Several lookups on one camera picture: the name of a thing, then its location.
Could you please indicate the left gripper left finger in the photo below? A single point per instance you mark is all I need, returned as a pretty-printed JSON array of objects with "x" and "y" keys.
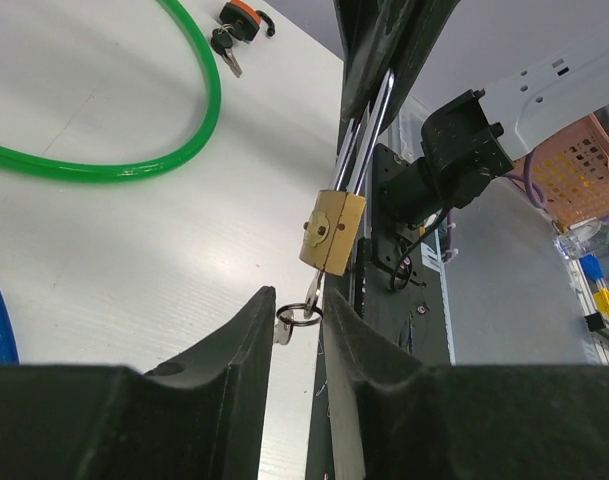
[{"x": 198, "y": 415}]

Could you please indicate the padlock keys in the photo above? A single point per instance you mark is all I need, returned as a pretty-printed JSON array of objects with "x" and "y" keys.
[{"x": 299, "y": 315}]

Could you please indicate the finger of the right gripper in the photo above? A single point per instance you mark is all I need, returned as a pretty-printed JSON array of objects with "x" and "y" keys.
[
  {"x": 365, "y": 28},
  {"x": 419, "y": 35}
]

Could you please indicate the brass padlock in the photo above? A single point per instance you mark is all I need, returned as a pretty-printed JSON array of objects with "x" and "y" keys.
[{"x": 334, "y": 221}]

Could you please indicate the orange plastic basket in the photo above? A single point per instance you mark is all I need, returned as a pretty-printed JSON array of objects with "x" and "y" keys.
[{"x": 572, "y": 169}]

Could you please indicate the green cable lock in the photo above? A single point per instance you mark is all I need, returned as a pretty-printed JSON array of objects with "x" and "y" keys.
[{"x": 68, "y": 171}]

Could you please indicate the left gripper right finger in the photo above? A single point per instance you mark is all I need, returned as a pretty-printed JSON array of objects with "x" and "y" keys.
[{"x": 393, "y": 417}]

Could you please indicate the black head key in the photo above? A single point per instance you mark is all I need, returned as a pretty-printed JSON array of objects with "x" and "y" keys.
[{"x": 222, "y": 43}]

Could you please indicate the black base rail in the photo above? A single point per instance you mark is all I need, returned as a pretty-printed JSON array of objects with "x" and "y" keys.
[{"x": 416, "y": 318}]

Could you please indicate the orange black padlock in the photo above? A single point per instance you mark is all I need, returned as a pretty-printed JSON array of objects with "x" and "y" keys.
[{"x": 245, "y": 21}]

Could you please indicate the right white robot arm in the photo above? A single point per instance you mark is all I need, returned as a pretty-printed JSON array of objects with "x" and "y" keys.
[{"x": 472, "y": 139}]

